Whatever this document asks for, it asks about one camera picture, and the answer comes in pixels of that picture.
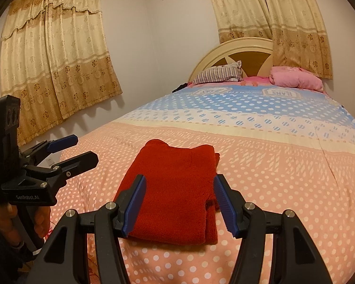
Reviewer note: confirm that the person's left forearm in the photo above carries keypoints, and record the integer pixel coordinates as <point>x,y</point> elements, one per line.
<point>0,257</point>

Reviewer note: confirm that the cream wooden headboard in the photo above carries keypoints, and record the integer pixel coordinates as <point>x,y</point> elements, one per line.
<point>242,46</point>

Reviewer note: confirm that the white wall socket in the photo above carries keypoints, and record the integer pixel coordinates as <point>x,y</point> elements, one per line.
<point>48,161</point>

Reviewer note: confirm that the pink pillow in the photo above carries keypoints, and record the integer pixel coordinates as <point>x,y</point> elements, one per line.
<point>295,78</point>

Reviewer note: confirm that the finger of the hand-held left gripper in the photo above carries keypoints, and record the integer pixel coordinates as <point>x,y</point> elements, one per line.
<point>77,162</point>
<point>62,141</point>

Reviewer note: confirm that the beige floral curtain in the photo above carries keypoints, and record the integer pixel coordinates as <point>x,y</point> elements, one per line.
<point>56,59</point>
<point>293,20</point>

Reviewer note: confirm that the striped pillow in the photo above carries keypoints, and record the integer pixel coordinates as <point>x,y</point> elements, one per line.
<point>217,74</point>

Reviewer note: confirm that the red knitted sweater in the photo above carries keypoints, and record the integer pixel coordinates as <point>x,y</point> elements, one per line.
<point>171,189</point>

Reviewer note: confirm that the person's left hand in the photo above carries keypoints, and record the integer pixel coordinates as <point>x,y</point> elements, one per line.
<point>43,219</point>

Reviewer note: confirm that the polka dot bed quilt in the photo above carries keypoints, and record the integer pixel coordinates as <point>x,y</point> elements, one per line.
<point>284,168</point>

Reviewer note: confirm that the pink floral bed sheet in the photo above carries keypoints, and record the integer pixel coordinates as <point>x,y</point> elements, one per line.
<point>254,80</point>

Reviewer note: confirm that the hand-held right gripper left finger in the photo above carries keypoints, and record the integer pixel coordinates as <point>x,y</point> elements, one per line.
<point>133,210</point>

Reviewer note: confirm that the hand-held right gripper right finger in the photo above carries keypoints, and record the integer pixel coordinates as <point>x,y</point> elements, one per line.
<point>226,207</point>

